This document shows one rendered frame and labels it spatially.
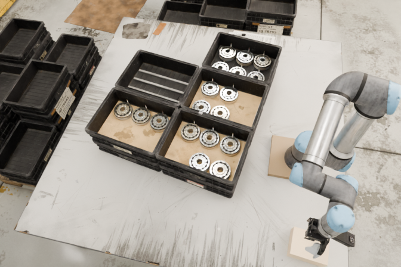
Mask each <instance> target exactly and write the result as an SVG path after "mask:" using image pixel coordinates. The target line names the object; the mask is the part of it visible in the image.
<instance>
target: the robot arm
mask: <svg viewBox="0 0 401 267"><path fill-rule="evenodd" d="M322 98H323V100H324V102H323V105H322V108H321V110H320V113H319V116H318V118H317V121H316V124H315V126H314V129H313V131H304V132H301V133H300V134H299V135H298V136H297V137H296V139H295V142H294V144H293V145H292V146H290V147H289V148H288V149H287V150H286V152H285V155H284V159H285V163H286V165H287V166H288V167H289V168H290V169H291V174H290V176H289V180H290V182H292V183H293V184H295V185H298V186H299V187H301V188H305V189H307V190H309V191H312V192H314V193H316V194H319V195H321V196H323V197H326V198H328V199H329V203H328V208H327V211H326V213H325V214H324V215H323V216H322V217H321V218H320V219H316V218H311V217H310V218H308V219H307V222H309V223H308V228H307V231H306V232H305V237H304V239H306V240H310V241H315V240H316V241H319V242H320V243H314V244H313V245H312V246H308V247H305V250H306V251H307V252H309V253H311V254H313V255H314V256H313V258H314V259H315V258H318V257H319V256H321V255H322V254H323V253H324V251H325V249H326V246H327V245H328V243H329V241H330V238H331V239H333V240H335V241H337V242H339V243H341V244H343V245H345V246H347V247H355V235H354V234H352V233H350V232H348V230H349V229H350V228H351V227H352V226H353V225H354V222H355V217H354V213H353V208H354V203H355V200H356V196H357V191H358V185H359V184H358V181H357V180H356V179H355V178H353V177H352V176H349V175H345V174H340V175H337V176H336V178H334V177H332V176H329V175H327V174H325V173H322V170H323V167H324V166H326V167H329V168H331V169H333V170H336V171H339V172H346V171H347V170H349V169H350V167H351V165H352V164H353V162H354V160H355V157H356V153H355V152H354V147H355V146H356V145H357V143H358V142H359V141H360V140H361V138H362V137H363V136H364V134H365V133H366V131H367V130H368V129H369V128H370V126H371V125H372V124H373V122H374V121H375V120H377V119H380V118H382V117H383V116H384V115H385V114H387V115H392V114H393V113H394V112H395V111H396V109H397V106H398V105H399V101H400V98H401V85H400V84H398V83H395V82H392V81H391V80H386V79H383V78H380V77H376V76H373V75H370V74H367V73H364V72H360V71H350V72H346V73H343V74H341V75H339V76H338V77H336V78H335V79H334V80H333V81H332V82H331V83H330V84H329V85H328V86H327V88H326V89H325V92H324V94H323V97H322ZM350 102H352V103H353V106H354V110H353V112H352V113H351V115H350V116H349V118H348V119H347V121H346V122H345V124H344V126H343V127H342V129H341V130H340V132H339V134H338V135H337V137H336V138H334V136H335V134H336V131H337V128H338V125H339V123H340V120H341V116H342V115H343V111H344V108H345V107H347V106H348V105H349V104H350ZM306 237H308V238H306Z"/></svg>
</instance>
